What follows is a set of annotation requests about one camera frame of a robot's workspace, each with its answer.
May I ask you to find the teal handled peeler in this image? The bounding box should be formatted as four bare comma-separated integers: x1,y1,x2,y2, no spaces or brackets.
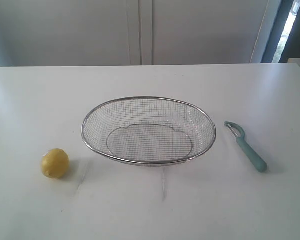
224,121,268,173

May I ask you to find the yellow lemon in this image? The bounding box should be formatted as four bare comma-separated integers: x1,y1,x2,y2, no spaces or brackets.
41,148,70,179

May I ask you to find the oval wire mesh basket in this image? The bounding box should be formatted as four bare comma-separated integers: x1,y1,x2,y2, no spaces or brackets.
81,96,217,167

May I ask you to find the dark window frame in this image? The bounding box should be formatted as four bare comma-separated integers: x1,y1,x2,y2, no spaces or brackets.
261,0,300,64

